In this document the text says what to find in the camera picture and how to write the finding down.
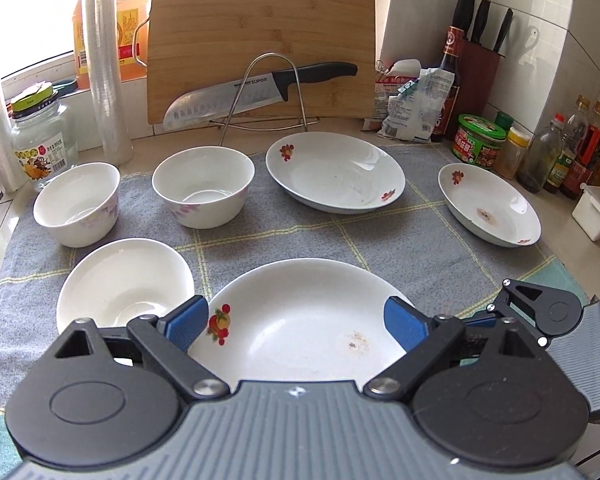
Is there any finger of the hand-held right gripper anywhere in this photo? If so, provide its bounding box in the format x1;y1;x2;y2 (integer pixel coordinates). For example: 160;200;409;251
465;278;548;348

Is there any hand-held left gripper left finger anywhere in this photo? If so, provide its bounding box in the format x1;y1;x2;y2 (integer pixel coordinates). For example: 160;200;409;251
55;295;231;404

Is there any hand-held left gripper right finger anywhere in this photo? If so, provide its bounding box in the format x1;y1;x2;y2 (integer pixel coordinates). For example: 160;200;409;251
362;296;546;404

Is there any wide white bowl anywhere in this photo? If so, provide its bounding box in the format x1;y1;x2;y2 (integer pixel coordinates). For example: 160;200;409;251
56;238;196;341

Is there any white plate with fruit print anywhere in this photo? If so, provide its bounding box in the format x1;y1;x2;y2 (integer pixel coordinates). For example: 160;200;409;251
265;131;406;215
187;258;421;396
438;162;542;248

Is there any white bowl with pink flowers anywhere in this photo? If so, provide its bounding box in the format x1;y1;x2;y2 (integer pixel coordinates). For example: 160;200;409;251
32;162;121;249
152;146;256;230

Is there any grey checked towel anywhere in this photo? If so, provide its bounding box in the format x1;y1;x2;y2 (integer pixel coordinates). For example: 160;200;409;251
0;142;593;471

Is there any white plastic container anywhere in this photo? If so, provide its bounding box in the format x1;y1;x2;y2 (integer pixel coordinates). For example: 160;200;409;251
571;183;600;242

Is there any clear bottle with red cap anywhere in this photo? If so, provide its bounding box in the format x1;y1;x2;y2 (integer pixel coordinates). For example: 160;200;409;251
517;113;566;194

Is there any yellow-lidded spice bottle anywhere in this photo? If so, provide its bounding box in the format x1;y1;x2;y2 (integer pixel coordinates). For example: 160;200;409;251
495;127;531;181

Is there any red-labelled bottle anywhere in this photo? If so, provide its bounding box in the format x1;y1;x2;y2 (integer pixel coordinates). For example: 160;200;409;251
560;125;600;201

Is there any green-lidded sauce jar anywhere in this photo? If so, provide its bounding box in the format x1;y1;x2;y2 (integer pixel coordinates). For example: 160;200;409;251
451;114;507;168

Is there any green-labelled glass bottle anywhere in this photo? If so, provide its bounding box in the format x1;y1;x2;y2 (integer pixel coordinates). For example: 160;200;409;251
544;95;591;196

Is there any white and blue bag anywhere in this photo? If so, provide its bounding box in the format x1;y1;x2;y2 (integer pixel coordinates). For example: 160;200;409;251
377;67;456;142

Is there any brown knife block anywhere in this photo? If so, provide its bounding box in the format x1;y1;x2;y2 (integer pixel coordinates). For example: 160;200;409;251
445;40;503;141

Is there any red and white bag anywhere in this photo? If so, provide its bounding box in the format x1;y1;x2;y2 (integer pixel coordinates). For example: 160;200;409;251
362;72;406;133

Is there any glass jar with label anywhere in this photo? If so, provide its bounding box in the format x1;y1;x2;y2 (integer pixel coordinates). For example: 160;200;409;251
10;82;78;191

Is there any tall plastic wrap roll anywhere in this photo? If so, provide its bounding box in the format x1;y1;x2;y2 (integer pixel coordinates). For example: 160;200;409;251
81;0;135;167

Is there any dark soy sauce bottle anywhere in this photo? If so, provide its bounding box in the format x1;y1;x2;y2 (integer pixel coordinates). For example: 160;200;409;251
430;25;468;143

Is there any orange oil bottle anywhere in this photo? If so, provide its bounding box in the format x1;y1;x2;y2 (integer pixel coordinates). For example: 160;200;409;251
71;0;151;92

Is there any bamboo cutting board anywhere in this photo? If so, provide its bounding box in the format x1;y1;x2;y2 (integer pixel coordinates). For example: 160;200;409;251
146;0;378;126

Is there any black-handled kitchen knife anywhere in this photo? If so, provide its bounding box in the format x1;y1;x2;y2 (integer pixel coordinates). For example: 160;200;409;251
162;61;359;132

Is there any white wall hook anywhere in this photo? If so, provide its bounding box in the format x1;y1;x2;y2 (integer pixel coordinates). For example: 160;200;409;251
520;25;541;61

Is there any black knife handle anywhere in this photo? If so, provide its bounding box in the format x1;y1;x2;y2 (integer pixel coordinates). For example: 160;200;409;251
470;0;492;45
452;0;477;31
492;7;514;54

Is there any metal wire rack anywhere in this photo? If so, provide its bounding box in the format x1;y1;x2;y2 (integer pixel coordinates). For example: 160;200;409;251
209;53;322;147

